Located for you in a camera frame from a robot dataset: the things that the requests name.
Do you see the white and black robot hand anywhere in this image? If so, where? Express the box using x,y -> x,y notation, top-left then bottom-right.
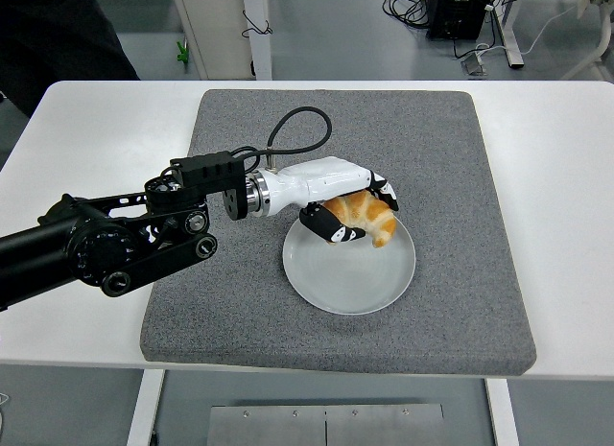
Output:
261,155 -> 401,245

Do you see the golden croissant bread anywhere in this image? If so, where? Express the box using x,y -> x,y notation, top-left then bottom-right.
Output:
321,190 -> 398,249

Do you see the round pale grey plate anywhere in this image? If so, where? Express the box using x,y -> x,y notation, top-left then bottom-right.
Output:
281,209 -> 417,317

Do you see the grey metal plate with screws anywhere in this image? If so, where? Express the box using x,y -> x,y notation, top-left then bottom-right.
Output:
206,403 -> 447,446

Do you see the grey felt mat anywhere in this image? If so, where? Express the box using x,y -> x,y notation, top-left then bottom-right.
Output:
138,88 -> 537,378

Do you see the beige cabinet panel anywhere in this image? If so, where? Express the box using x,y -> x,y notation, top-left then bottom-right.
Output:
168,0 -> 254,81

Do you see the clear grey foot pedal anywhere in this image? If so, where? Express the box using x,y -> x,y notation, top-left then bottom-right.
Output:
460,52 -> 490,78

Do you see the black computer box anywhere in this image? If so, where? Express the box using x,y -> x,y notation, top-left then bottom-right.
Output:
425,0 -> 495,40

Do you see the white table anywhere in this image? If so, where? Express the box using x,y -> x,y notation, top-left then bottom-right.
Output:
0,80 -> 614,446

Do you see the white desk leg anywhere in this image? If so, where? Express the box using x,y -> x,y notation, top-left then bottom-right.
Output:
493,0 -> 525,69

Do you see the person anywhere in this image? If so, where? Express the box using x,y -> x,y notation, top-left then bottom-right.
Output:
0,0 -> 141,117

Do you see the white square post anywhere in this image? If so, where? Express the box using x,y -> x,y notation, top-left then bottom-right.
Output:
241,0 -> 274,82

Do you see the black cable on post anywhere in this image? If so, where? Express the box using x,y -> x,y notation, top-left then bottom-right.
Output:
241,9 -> 274,37

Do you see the black floor cable bundle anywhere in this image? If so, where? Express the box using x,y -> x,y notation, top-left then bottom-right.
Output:
382,0 -> 431,30

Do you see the white floor cable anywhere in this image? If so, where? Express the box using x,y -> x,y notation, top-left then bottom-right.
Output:
453,4 -> 579,61

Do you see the white curved tube frame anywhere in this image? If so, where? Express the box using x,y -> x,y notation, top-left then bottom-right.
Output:
558,0 -> 614,82

